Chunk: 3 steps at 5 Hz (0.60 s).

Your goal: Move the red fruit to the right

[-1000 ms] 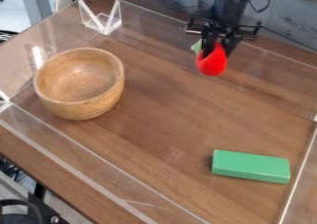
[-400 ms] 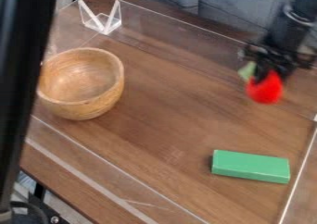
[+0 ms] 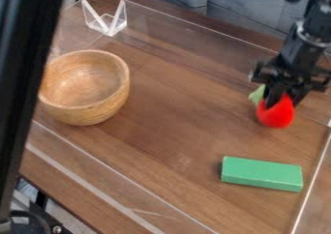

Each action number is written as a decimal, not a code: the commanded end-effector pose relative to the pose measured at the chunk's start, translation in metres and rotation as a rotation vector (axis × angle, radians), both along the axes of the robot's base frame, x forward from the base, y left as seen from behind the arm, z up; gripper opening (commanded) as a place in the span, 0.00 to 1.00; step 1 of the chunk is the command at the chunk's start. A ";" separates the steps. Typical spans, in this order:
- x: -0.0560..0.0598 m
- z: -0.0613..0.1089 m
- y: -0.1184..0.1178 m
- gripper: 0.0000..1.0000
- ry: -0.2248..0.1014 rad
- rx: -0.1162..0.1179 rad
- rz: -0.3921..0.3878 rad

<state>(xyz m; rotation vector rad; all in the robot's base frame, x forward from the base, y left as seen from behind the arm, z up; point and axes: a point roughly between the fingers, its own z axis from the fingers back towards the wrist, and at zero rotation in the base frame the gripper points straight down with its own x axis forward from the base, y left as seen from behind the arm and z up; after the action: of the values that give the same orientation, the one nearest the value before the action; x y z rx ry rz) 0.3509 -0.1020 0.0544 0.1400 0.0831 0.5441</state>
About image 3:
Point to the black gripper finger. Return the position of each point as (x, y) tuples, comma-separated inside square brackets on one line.
[(275, 90), (299, 93)]

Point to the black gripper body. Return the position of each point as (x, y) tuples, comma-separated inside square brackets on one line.
[(294, 66)]

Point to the red felt fruit green leaf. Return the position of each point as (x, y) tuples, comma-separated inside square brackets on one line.
[(278, 116)]

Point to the wooden bowl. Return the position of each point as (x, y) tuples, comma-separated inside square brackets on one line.
[(85, 87)]

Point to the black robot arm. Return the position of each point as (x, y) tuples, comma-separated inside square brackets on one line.
[(315, 22)]

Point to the green rectangular block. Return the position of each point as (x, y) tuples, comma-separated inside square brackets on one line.
[(264, 174)]

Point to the dark blurred foreground bar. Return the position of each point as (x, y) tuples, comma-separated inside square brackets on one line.
[(28, 23)]

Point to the black clamp under table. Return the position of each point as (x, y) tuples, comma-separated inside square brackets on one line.
[(35, 221)]

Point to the clear acrylic tray enclosure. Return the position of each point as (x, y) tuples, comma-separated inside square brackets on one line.
[(140, 174)]

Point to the clear acrylic corner bracket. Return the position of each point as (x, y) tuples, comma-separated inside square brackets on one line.
[(107, 24)]

